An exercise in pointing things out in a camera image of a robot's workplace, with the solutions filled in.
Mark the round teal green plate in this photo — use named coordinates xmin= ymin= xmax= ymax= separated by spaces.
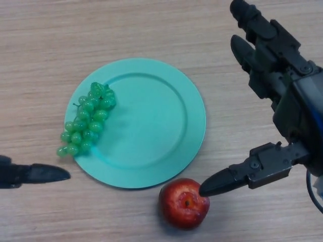
xmin=65 ymin=57 xmax=207 ymax=190

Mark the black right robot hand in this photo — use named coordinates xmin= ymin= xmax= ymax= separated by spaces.
xmin=198 ymin=0 xmax=323 ymax=197

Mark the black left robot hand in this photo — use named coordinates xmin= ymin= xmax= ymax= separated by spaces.
xmin=0 ymin=155 xmax=71 ymax=190

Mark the red apple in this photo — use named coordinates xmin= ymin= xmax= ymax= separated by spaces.
xmin=158 ymin=177 xmax=210 ymax=230

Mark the green grape bunch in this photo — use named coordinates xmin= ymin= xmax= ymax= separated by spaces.
xmin=56 ymin=82 xmax=117 ymax=158

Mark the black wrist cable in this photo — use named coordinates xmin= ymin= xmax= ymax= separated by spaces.
xmin=306 ymin=170 xmax=323 ymax=212

